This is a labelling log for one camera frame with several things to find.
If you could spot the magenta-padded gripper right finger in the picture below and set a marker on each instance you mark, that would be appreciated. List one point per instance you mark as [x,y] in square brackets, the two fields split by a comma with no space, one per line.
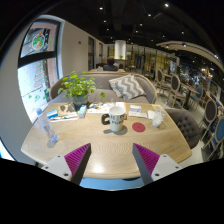
[164,166]

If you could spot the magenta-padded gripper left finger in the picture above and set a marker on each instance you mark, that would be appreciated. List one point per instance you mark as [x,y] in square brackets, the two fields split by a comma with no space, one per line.
[60,166]

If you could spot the clear blue-capped water bottle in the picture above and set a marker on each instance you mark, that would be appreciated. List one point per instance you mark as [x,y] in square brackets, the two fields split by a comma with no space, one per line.
[48,128]

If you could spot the flat round red coaster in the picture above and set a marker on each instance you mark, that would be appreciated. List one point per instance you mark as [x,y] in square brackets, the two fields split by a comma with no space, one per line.
[138,127]

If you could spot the dark grey tufted armchair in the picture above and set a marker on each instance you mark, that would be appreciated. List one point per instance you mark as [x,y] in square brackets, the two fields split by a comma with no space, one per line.
[185,123]

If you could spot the clear plastic cup with straw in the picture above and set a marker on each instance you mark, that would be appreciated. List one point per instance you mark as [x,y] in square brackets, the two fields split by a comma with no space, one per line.
[157,118]

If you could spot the blue and white box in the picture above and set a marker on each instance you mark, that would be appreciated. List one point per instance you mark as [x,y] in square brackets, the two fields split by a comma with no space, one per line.
[52,114]

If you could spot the small light blue box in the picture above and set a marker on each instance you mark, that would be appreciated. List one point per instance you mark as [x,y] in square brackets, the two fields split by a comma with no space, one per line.
[82,111]

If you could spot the yellow card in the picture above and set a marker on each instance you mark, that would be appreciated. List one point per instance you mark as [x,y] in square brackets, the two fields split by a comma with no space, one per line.
[156,106]

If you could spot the white tissue pack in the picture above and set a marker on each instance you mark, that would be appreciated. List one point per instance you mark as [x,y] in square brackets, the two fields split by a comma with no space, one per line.
[135,108]

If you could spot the open colourful magazine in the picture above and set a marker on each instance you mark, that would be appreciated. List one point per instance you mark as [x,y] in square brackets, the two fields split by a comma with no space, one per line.
[100,107]

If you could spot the green potted plant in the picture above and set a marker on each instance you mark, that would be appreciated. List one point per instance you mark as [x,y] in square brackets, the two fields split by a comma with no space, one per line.
[78,86]

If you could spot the group of oval-back dining chairs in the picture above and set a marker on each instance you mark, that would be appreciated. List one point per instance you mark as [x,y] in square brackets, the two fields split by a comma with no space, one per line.
[175,83]

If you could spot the grey white chevron cushion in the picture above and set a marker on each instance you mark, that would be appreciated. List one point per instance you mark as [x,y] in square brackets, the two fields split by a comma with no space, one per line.
[126,86]

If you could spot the window with festive decals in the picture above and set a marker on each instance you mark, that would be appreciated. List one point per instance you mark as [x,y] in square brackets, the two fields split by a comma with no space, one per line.
[36,76]

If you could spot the grey curved sofa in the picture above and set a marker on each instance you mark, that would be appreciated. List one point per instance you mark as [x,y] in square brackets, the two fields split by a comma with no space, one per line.
[101,80]

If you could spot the person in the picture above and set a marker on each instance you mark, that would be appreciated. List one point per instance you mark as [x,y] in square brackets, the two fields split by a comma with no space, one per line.
[110,66]

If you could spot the white round pillar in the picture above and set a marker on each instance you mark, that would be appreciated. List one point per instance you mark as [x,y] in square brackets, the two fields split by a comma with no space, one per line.
[120,49]

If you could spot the group of ceiling spotlights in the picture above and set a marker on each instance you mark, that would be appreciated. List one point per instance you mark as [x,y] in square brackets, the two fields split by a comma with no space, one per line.
[166,5]

